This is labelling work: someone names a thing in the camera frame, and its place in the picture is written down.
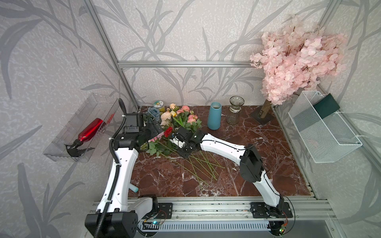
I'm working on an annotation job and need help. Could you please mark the peach rose spray stem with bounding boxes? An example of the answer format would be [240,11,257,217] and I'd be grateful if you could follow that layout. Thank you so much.
[161,103,178,126]

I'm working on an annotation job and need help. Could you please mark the pink rose spray stem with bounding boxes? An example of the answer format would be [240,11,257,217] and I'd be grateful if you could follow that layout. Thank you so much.
[173,106,202,132]

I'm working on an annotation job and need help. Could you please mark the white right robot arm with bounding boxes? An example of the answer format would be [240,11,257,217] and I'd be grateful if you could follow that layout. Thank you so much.
[169,128,292,218]

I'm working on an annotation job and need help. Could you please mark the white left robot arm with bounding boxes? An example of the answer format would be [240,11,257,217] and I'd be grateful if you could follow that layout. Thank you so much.
[85,113,162,238]

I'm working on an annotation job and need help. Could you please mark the teal ceramic vase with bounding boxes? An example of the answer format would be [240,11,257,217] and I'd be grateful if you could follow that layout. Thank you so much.
[207,102,222,131]

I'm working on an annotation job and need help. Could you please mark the clear glass vase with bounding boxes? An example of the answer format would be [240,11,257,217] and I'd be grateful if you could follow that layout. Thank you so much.
[226,96,245,125]

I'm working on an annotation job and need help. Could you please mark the red carnation stem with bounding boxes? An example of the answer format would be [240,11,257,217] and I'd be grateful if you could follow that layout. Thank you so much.
[164,127,173,138]

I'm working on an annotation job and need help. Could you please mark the blue-grey rose bunch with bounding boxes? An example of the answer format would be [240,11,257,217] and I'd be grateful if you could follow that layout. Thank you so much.
[145,107,161,123]

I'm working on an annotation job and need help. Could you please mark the small yellow lidded jar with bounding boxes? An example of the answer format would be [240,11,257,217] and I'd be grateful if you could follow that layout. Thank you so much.
[153,100,165,112]

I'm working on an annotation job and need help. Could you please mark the red spray bottle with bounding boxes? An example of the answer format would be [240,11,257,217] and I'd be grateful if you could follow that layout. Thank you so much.
[65,118,105,157]

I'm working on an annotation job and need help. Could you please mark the pink cherry blossom tree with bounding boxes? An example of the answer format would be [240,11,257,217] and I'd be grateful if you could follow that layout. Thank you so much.
[250,15,348,125]

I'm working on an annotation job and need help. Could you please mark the clear plastic wall bin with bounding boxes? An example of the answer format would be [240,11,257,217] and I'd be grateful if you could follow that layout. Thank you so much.
[43,94,119,163]

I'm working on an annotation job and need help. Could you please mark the teal handled scraper tool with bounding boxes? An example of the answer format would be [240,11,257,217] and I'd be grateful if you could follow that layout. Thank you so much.
[129,183,139,193]

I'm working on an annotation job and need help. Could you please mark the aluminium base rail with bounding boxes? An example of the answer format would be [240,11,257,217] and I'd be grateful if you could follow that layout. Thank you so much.
[86,195,337,222]

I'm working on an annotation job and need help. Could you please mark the white wire mesh basket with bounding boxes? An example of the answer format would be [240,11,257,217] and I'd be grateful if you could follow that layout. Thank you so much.
[288,91,363,164]

